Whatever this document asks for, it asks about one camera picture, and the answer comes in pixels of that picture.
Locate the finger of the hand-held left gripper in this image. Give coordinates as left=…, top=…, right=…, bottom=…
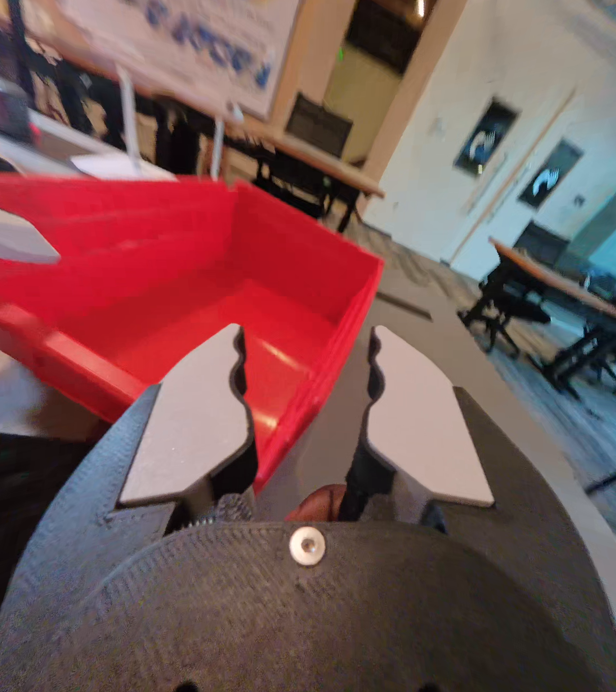
left=0, top=189, right=61, bottom=266

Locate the white poster stand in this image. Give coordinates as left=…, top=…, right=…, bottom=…
left=70, top=64, right=179, bottom=182

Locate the black table mat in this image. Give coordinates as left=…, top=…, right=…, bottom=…
left=256, top=265, right=584, bottom=522

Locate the white poster board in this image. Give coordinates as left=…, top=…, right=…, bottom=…
left=59, top=0, right=304, bottom=121

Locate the dark framed wall poster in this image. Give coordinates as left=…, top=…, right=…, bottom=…
left=454, top=99, right=521, bottom=177
left=518, top=139, right=584, bottom=209

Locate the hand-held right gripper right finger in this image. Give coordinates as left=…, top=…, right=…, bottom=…
left=340, top=325, right=495, bottom=522

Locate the person's right hand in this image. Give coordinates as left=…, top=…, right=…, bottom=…
left=285, top=484, right=348, bottom=523

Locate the red plastic bin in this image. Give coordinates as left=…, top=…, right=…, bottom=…
left=0, top=173, right=384, bottom=493

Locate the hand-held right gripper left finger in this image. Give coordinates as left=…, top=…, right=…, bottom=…
left=118, top=323, right=259, bottom=509

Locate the black office chair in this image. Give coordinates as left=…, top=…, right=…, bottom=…
left=285, top=93, right=354, bottom=159

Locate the wooden table with black legs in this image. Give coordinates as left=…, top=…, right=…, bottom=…
left=459, top=237, right=616, bottom=417
left=222, top=116, right=385, bottom=234

